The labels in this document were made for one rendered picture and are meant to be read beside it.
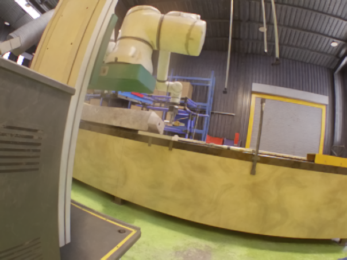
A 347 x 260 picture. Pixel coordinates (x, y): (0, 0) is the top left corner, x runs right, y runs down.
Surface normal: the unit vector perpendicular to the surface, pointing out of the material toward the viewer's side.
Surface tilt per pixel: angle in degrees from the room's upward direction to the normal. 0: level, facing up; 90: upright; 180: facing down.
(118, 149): 90
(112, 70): 90
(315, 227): 90
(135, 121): 80
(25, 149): 90
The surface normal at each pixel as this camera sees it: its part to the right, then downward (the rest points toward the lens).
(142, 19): 0.01, -0.07
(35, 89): 0.96, 0.15
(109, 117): -0.28, -0.28
